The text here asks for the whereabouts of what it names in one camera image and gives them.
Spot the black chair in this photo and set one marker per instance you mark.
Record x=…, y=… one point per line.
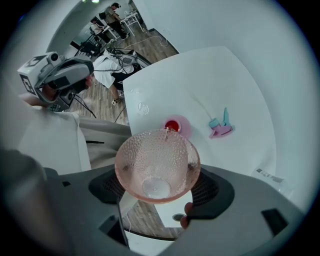
x=86, y=47

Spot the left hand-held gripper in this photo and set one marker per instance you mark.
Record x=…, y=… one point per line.
x=30, y=75

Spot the round metal table grommet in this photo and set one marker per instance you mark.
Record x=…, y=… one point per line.
x=179, y=217

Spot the pink dimpled glass cup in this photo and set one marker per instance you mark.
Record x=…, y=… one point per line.
x=155, y=160

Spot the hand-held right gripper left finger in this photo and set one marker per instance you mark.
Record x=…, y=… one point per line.
x=82, y=215

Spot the red pink bottle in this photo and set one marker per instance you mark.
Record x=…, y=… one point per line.
x=182, y=125

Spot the person's right hand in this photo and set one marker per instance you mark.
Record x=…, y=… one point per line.
x=188, y=208

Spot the white desk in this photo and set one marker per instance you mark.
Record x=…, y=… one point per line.
x=130, y=18

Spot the person's beige shirt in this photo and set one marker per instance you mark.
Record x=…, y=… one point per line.
x=55, y=140

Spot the person's left forearm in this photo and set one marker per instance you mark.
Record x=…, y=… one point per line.
x=27, y=98

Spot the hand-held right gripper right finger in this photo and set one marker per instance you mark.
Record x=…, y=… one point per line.
x=237, y=220

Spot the white square table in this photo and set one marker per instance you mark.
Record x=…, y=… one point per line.
x=200, y=75

